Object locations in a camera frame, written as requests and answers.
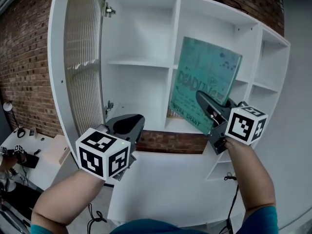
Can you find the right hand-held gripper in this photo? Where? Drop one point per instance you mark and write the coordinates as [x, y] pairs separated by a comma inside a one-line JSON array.
[[243, 125]]

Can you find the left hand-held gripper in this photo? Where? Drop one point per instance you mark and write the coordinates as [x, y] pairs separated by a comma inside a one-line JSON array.
[[102, 152]]

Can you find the teal book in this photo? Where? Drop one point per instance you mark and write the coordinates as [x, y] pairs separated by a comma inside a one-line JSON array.
[[207, 64]]

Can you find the white shelf cabinet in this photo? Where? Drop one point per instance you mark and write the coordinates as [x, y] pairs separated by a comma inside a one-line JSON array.
[[151, 28]]

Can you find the person's right forearm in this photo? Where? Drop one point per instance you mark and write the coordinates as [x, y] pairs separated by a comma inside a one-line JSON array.
[[251, 177]]

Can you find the person's left forearm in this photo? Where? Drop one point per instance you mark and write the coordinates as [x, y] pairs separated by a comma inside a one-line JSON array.
[[65, 199]]

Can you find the metal door hinge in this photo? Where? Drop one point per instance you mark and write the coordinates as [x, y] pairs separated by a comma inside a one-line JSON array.
[[109, 10], [109, 107]]

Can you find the white desk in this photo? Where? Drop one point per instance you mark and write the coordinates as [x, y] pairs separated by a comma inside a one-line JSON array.
[[46, 152]]

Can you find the black pouch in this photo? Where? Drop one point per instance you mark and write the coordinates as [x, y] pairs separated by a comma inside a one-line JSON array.
[[30, 160]]

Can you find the spare hand-held gripper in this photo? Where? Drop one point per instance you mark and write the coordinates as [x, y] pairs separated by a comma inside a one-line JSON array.
[[18, 149]]

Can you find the person's teal shirt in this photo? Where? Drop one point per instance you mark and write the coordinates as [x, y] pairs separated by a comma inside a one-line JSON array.
[[158, 227]]

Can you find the ribbed glass cabinet door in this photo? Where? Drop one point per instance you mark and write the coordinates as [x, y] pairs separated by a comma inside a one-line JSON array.
[[83, 57]]

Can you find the black desk lamp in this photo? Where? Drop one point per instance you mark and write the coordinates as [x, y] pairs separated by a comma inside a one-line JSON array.
[[11, 111]]

